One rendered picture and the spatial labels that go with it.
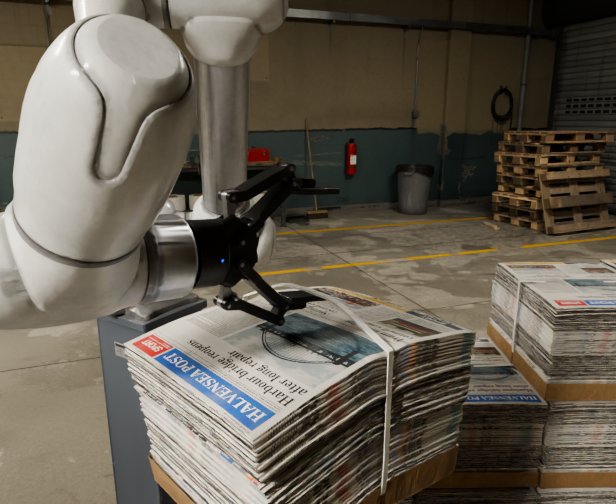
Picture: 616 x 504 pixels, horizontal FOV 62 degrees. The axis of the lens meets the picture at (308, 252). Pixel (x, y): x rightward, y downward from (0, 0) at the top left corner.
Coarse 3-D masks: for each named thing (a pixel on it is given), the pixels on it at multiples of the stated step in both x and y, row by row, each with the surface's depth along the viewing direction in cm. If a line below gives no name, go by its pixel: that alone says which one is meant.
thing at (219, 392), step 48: (144, 336) 69; (192, 336) 67; (240, 336) 66; (288, 336) 65; (144, 384) 66; (192, 384) 57; (240, 384) 56; (288, 384) 55; (336, 384) 55; (192, 432) 59; (240, 432) 49; (288, 432) 51; (336, 432) 57; (192, 480) 65; (240, 480) 54; (288, 480) 52; (336, 480) 58
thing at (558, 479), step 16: (448, 480) 121; (464, 480) 121; (480, 480) 121; (496, 480) 121; (512, 480) 121; (528, 480) 121; (544, 480) 121; (560, 480) 121; (576, 480) 121; (592, 480) 121; (608, 480) 121
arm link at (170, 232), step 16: (160, 224) 50; (176, 224) 51; (160, 240) 49; (176, 240) 50; (192, 240) 51; (160, 256) 49; (176, 256) 50; (192, 256) 51; (160, 272) 49; (176, 272) 50; (192, 272) 51; (160, 288) 50; (176, 288) 51; (192, 288) 53; (144, 304) 51
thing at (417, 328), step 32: (320, 288) 89; (384, 320) 73; (416, 320) 74; (416, 352) 64; (448, 352) 70; (416, 384) 66; (448, 384) 71; (416, 416) 67; (448, 416) 74; (416, 448) 69; (448, 448) 75
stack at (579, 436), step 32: (480, 352) 142; (480, 384) 125; (512, 384) 125; (480, 416) 117; (512, 416) 117; (544, 416) 117; (576, 416) 118; (608, 416) 118; (480, 448) 119; (512, 448) 119; (544, 448) 121; (576, 448) 120; (608, 448) 120
